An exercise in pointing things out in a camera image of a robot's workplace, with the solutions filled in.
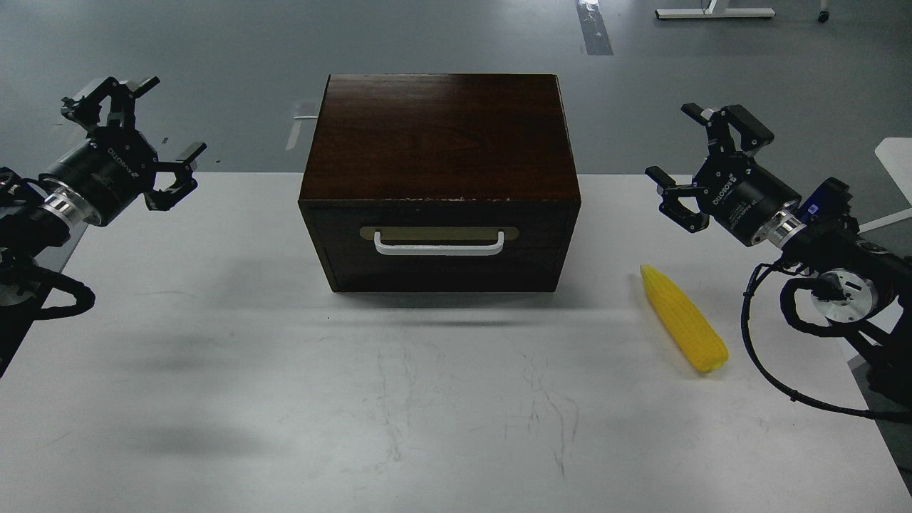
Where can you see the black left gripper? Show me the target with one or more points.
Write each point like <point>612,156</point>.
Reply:
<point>100,174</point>

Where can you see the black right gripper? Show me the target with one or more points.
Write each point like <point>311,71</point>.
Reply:
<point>730,187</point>

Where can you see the yellow corn cob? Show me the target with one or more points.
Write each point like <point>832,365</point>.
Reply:
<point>700,344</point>

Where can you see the dark wooden drawer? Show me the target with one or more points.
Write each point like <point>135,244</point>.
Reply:
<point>530,262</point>

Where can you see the white drawer handle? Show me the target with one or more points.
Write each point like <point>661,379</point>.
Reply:
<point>439,250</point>

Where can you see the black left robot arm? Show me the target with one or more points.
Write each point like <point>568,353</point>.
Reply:
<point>37,216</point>

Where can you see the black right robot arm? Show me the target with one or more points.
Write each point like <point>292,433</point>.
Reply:
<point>839,285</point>

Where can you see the dark wooden drawer cabinet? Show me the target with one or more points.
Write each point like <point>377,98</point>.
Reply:
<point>440,150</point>

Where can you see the white table leg base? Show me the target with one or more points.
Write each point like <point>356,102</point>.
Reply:
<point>715,10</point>

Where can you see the grey floor tape strip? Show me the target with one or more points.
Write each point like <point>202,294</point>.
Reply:
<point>596,41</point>

